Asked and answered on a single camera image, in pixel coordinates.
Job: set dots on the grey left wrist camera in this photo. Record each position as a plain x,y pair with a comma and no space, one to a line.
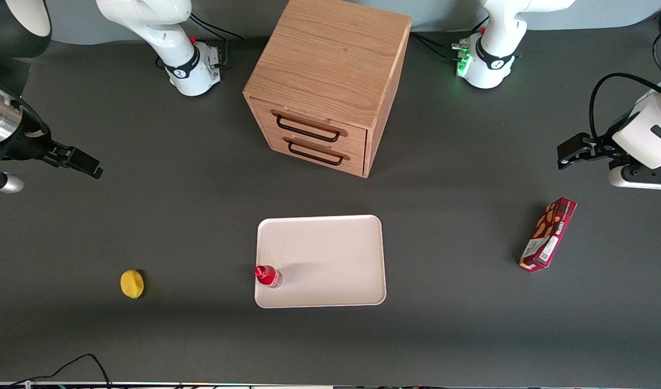
641,177

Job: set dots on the red tartan shortbread cookie box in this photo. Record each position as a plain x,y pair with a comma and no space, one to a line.
549,232

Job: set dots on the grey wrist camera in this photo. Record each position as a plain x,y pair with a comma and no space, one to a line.
641,177
6,183

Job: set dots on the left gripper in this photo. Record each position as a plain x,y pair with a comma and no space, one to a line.
599,148

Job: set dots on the wooden two-drawer cabinet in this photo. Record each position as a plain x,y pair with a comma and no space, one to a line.
330,54

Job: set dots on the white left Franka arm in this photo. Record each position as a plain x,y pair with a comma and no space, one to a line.
498,48

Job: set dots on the cream rectangular plastic tray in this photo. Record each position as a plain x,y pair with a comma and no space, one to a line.
330,259

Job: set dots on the wooden drawer front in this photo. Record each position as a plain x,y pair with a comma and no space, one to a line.
262,114
357,162

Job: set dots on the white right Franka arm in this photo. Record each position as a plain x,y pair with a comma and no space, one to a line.
168,32

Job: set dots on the yellow lemon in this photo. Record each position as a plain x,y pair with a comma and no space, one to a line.
132,284

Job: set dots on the red-capped coke bottle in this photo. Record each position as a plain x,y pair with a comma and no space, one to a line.
266,274

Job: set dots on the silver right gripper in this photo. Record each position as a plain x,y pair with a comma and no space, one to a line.
25,143

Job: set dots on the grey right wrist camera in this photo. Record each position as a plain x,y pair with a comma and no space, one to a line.
6,183

